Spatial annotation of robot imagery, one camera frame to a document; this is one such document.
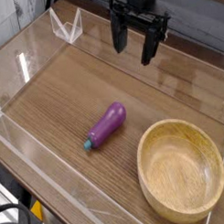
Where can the clear acrylic corner bracket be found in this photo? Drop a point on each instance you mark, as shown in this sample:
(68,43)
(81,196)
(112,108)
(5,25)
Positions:
(66,31)

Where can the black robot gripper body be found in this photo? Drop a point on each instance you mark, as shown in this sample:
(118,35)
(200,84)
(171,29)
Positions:
(141,15)

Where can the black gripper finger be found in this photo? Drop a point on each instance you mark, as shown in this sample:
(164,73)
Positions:
(119,32)
(150,45)

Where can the black device with yellow label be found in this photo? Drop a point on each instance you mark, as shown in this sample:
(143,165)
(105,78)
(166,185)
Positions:
(32,221)

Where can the brown wooden bowl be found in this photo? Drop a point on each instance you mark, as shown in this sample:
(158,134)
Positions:
(180,171)

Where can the purple toy eggplant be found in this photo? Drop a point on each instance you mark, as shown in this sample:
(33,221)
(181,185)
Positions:
(108,123)

